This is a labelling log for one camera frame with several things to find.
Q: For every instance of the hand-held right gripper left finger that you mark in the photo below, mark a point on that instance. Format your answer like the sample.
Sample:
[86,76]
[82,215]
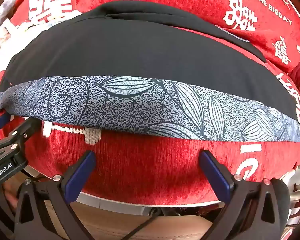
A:
[81,172]

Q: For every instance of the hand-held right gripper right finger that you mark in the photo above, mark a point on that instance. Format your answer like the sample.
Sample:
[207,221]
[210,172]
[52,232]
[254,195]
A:
[215,173]

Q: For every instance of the black pants with leaf-print waistband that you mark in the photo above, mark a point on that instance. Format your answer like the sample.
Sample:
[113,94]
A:
[140,55]

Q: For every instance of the beige bed base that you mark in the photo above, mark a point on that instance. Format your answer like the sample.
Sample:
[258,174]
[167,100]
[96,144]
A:
[110,221]

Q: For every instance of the red printed blanket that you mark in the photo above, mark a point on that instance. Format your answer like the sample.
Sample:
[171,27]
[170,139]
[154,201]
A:
[145,170]

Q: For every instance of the grey cloth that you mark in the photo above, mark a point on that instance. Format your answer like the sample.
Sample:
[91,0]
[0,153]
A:
[3,11]

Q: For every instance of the red and white character pillow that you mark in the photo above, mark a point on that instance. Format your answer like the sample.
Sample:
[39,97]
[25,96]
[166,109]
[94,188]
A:
[52,2]

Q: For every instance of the large red printed pillow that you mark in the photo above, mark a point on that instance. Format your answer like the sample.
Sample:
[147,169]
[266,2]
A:
[190,0]

